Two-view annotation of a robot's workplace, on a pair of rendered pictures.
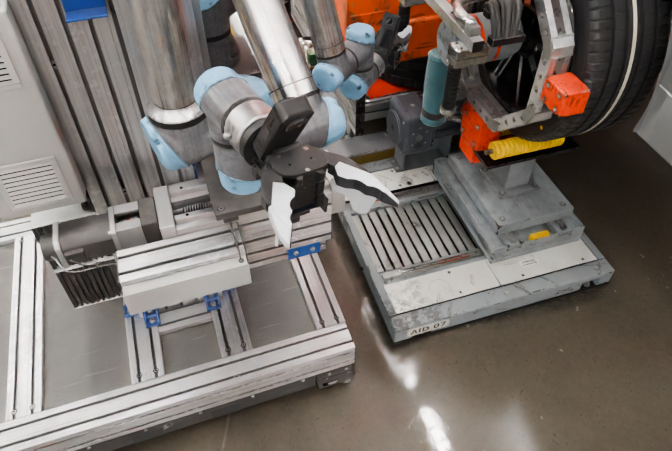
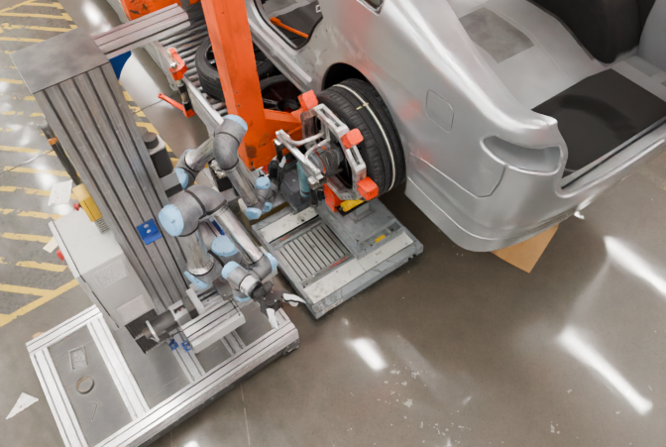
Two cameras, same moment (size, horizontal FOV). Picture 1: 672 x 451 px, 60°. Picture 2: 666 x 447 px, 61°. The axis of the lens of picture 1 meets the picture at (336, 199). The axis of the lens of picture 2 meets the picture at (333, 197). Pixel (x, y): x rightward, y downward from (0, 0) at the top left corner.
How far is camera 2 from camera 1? 1.50 m
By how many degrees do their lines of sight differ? 11
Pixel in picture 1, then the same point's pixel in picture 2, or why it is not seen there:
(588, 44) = (372, 166)
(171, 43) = (199, 248)
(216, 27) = not seen: hidden behind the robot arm
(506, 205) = (359, 226)
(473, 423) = (365, 349)
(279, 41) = (245, 242)
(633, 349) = (438, 286)
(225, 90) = (236, 275)
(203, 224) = (216, 302)
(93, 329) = (157, 361)
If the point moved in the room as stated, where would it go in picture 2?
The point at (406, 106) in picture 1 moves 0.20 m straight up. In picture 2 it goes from (290, 181) to (287, 161)
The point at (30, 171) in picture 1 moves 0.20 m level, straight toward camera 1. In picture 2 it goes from (133, 303) to (163, 328)
